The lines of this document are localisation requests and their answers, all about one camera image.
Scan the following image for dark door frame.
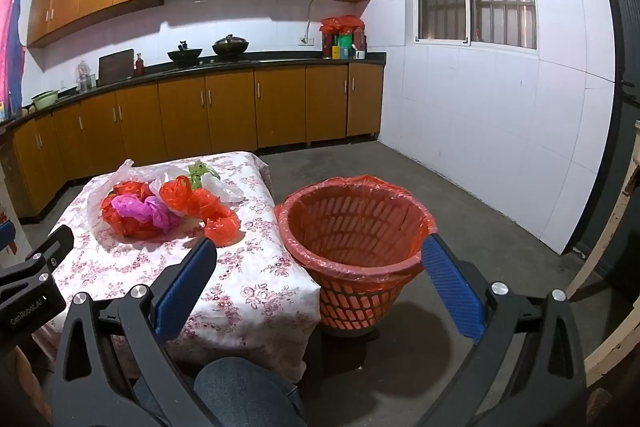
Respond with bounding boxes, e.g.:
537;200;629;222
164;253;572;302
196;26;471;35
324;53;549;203
575;0;640;269

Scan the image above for large translucent white plastic bag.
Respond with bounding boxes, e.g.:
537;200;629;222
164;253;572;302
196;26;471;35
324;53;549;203
87;159;191;239

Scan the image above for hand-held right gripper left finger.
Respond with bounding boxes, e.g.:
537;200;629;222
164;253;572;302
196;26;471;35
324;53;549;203
51;236;236;427

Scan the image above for small red plastic bag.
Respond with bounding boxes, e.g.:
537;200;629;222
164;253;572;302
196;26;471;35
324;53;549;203
204;212;242;248

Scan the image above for black pot with lid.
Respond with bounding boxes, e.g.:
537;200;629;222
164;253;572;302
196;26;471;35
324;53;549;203
212;35;250;57

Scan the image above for large red plastic bag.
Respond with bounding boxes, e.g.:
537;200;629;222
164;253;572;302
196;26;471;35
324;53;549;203
100;181;167;241

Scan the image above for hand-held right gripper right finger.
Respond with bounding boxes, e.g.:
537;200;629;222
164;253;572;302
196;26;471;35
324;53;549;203
414;233;588;427

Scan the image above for pink plastic bag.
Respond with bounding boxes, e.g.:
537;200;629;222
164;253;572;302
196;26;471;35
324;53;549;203
111;196;181;231

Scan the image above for black wok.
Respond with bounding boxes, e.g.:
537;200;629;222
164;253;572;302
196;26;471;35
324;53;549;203
167;40;204;63

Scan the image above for pink and blue hanging cloth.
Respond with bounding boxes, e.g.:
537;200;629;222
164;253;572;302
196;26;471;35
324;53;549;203
0;0;27;118

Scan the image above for green plastic bag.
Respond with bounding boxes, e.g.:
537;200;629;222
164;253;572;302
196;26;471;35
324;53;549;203
187;161;221;190

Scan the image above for small white plastic bag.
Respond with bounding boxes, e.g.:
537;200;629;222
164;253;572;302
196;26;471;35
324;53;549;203
200;171;246;206

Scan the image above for black kitchen countertop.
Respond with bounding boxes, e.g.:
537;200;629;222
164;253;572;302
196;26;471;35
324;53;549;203
0;51;387;128

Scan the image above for table with floral tablecloth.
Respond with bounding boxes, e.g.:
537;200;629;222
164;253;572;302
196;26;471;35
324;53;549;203
37;151;322;383

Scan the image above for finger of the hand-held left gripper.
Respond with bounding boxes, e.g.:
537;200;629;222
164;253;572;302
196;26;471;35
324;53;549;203
0;219;17;254
31;224;75;269

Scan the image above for green basin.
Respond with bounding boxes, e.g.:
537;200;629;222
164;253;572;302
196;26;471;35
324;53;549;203
31;90;60;110

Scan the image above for red bag on containers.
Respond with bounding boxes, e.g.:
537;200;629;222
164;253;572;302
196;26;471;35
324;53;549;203
320;14;366;58

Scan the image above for wooden base cabinets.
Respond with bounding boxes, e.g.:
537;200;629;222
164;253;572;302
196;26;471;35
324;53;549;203
10;62;386;218

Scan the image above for brown cutting board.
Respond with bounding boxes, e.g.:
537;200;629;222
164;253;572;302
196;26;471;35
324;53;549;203
98;49;136;86

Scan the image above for glass jar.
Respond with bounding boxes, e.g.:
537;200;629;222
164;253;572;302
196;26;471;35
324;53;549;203
76;60;96;93

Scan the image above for cream wooden frame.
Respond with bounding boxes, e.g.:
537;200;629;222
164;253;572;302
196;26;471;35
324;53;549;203
565;119;640;389

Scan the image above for person's leg in jeans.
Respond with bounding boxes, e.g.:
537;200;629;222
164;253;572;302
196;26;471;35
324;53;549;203
132;357;307;427

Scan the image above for orange lined waste basket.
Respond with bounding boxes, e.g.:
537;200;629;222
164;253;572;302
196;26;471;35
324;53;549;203
274;176;437;334

